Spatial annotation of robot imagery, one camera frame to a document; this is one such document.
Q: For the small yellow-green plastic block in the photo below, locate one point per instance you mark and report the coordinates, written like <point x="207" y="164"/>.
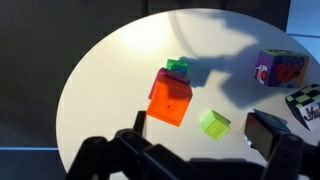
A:
<point x="215" y="125"/>

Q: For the teal black-square soft cube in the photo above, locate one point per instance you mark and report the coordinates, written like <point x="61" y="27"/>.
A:
<point x="271" y="120"/>

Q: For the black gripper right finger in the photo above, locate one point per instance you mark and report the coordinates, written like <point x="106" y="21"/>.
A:
<point x="283" y="153"/>

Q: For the green plastic block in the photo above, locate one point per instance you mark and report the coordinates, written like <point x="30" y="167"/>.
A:
<point x="174" y="64"/>

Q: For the black white checkered soft cube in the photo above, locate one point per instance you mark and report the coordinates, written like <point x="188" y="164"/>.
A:
<point x="305" y="105"/>

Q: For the magenta plastic block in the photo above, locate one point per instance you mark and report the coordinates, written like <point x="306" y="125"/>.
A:
<point x="165" y="75"/>

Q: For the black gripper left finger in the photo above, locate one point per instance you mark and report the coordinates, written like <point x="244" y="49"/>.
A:
<point x="126" y="156"/>

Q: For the orange hollow plastic block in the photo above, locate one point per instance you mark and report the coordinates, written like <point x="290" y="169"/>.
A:
<point x="168" y="106"/>

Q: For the blue plastic block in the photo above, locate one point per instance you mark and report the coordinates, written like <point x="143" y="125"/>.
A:
<point x="181" y="69"/>

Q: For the purple colourful soft cube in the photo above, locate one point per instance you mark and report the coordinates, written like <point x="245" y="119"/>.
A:
<point x="280" y="68"/>

